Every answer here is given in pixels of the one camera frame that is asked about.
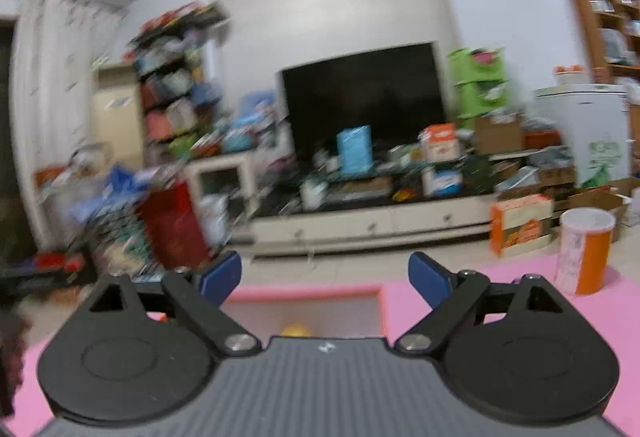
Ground dark green bag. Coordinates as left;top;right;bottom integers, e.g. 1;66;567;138
465;154;496;193

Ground red bag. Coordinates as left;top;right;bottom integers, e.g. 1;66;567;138
137;182;211;270

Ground orange white canister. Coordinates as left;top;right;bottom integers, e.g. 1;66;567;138
555;208;616;295

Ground black cloth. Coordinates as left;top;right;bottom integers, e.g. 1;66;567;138
0;307;32;418

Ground white bowl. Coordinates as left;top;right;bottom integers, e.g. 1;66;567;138
554;64;586;85

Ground black television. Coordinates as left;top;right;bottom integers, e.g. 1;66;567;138
281;42;447;153

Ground white plastic bag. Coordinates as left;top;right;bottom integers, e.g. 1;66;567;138
200;194;231;245

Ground beige standing air conditioner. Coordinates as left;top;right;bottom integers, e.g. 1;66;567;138
91;64;146;163

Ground blue white tissue box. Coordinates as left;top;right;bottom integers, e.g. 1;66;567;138
422;167;463;197

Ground wire rack cart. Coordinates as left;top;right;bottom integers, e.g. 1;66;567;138
65;167;166;278

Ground orange white carton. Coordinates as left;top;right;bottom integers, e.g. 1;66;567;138
419;123;461;163

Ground wooden shelf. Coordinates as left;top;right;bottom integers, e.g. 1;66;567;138
565;0;640;85

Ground white bottle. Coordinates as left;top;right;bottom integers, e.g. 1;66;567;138
301;178;328;210

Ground orange printed carton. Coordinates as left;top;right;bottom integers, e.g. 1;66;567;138
490;194;556;258

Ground red white cardboard box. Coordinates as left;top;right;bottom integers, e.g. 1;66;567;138
35;253;86;270

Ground pink daisy tablecloth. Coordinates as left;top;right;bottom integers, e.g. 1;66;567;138
0;252;640;437

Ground brown cardboard box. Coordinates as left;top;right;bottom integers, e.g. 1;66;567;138
567;187;628;243
472;114;526;155

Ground white curtain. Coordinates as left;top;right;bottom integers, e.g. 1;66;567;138
10;0;123;248

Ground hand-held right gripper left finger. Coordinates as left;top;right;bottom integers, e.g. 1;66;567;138
90;251;262;358

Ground white television cabinet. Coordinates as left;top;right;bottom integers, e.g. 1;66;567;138
250;187;493;258

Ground dark bookshelf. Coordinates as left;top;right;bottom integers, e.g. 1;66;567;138
127;2;231;158

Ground white refrigerator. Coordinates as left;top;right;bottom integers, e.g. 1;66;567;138
535;84;632;190

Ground light blue box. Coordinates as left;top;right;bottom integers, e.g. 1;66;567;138
336;126;373;175

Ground green storage drawers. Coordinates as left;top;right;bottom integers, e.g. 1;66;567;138
447;46;510;128

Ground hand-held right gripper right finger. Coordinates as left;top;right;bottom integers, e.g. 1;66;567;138
394;252;563;360

